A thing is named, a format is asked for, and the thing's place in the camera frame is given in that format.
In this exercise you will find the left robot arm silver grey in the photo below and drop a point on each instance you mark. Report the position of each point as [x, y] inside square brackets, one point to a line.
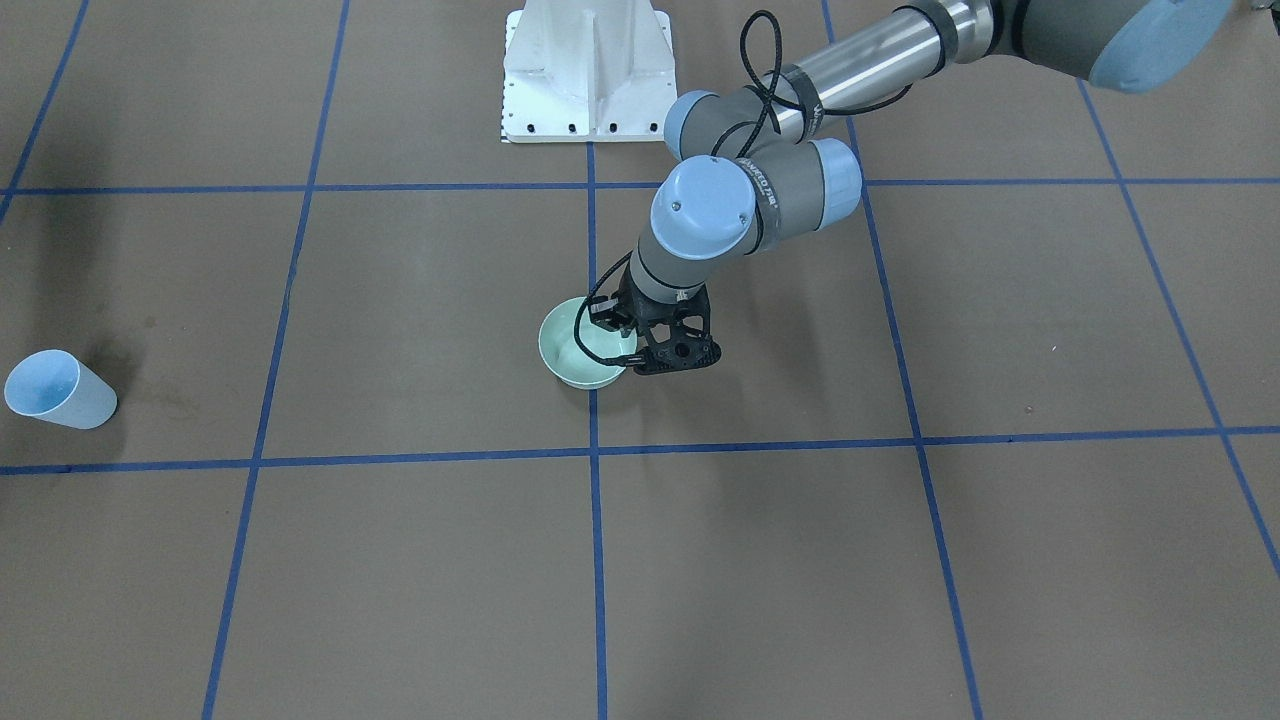
[752, 169]

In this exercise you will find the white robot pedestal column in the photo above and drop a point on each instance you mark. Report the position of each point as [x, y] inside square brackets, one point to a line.
[587, 71]

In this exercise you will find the light green bowl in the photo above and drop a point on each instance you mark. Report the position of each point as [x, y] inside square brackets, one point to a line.
[558, 343]

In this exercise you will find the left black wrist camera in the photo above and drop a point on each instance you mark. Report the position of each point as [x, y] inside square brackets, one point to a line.
[676, 348]

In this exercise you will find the light blue plastic cup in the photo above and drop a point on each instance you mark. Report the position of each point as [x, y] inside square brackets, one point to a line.
[54, 386]

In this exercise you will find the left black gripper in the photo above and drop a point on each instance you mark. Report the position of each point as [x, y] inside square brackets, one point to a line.
[631, 309]

